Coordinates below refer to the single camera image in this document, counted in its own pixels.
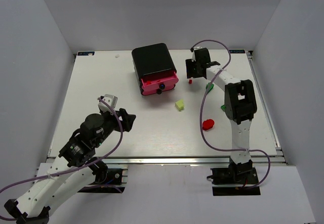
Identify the pink top drawer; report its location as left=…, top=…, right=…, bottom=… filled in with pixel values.
left=141, top=70, right=179, bottom=92

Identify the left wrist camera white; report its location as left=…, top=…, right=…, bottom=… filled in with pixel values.
left=98, top=94, right=118, bottom=115

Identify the yellow-green lego brick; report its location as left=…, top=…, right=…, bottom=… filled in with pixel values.
left=175, top=99, right=185, bottom=112

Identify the pink drawer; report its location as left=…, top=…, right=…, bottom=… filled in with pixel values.
left=141, top=84, right=176, bottom=96
left=141, top=70, right=179, bottom=92

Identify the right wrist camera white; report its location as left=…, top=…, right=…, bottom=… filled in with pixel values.
left=190, top=46, right=203, bottom=62

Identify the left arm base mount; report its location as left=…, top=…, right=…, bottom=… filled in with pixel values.
left=79, top=161, right=128, bottom=194

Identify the green small lego piece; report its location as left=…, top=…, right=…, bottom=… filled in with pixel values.
left=206, top=82, right=214, bottom=94

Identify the red oval lego piece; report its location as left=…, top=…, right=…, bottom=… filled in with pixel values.
left=201, top=119, right=215, bottom=131

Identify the aluminium front rail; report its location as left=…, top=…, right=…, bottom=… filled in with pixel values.
left=103, top=151, right=286, bottom=164

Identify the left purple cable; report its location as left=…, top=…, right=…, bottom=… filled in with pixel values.
left=0, top=97, right=125, bottom=221

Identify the left blue corner label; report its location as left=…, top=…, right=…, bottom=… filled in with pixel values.
left=77, top=51, right=95, bottom=56

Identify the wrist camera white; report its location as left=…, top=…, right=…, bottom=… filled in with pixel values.
left=98, top=94, right=118, bottom=115
left=190, top=46, right=203, bottom=62

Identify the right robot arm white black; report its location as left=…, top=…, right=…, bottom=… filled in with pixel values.
left=185, top=48, right=257, bottom=185

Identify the pink bottom drawer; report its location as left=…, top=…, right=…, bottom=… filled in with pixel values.
left=141, top=84, right=176, bottom=96

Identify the blue corner label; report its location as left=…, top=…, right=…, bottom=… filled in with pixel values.
left=229, top=49, right=246, bottom=54
left=77, top=51, right=95, bottom=56

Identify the purple cable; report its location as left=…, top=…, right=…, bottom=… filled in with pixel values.
left=189, top=39, right=271, bottom=190
left=0, top=97, right=125, bottom=221

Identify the black drawer cabinet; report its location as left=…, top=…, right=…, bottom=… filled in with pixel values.
left=131, top=43, right=177, bottom=93

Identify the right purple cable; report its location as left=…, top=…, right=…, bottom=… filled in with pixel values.
left=189, top=39, right=271, bottom=190

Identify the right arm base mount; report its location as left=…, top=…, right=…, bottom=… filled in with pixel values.
left=207, top=167, right=261, bottom=196

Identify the right blue corner label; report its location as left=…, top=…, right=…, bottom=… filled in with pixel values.
left=229, top=49, right=246, bottom=54

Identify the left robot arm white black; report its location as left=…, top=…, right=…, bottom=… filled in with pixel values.
left=4, top=108, right=136, bottom=223

